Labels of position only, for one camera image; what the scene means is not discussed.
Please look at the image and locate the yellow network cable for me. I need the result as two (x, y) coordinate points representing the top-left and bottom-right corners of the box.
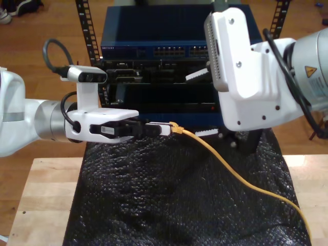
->
(169, 121), (313, 243)

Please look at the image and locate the black rack shelf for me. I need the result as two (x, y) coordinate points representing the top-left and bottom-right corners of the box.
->
(106, 82), (223, 115)

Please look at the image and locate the black server unit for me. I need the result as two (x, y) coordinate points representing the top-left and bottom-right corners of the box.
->
(102, 59), (213, 84)

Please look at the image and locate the black textured mat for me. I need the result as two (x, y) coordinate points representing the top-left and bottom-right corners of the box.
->
(62, 125), (312, 246)

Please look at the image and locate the dark sneaker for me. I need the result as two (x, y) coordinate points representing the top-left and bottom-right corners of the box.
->
(7, 0), (45, 16)

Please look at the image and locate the white sneaker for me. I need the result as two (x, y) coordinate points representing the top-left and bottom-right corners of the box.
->
(0, 7), (13, 25)

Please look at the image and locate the blue rack base plate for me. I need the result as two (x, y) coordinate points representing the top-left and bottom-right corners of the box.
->
(138, 112), (226, 129)

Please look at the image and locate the grey camera cable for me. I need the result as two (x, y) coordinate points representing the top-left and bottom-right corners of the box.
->
(42, 38), (75, 76)

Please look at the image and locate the blue network switch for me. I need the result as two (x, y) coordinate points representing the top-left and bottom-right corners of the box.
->
(100, 5), (263, 61)

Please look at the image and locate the black camera cable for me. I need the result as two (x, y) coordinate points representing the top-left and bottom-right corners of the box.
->
(212, 0), (229, 13)

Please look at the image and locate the black perforated rack post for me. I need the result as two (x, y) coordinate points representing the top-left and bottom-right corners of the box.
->
(75, 0), (111, 108)
(269, 0), (292, 39)

